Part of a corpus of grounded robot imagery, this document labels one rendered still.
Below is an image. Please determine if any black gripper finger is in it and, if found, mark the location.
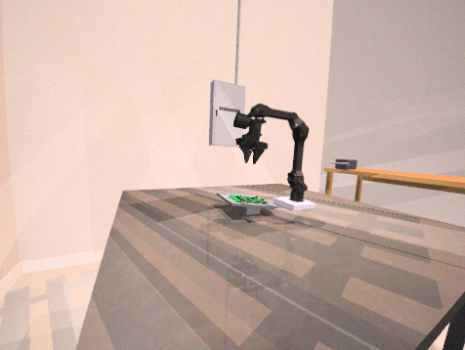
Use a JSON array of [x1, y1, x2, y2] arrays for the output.
[[241, 149, 252, 163], [251, 148, 265, 164]]

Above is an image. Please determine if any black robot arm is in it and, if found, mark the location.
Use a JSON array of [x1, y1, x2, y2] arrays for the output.
[[233, 104, 309, 202]]

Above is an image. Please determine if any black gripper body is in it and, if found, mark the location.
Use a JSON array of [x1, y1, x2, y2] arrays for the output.
[[239, 130, 268, 150]]

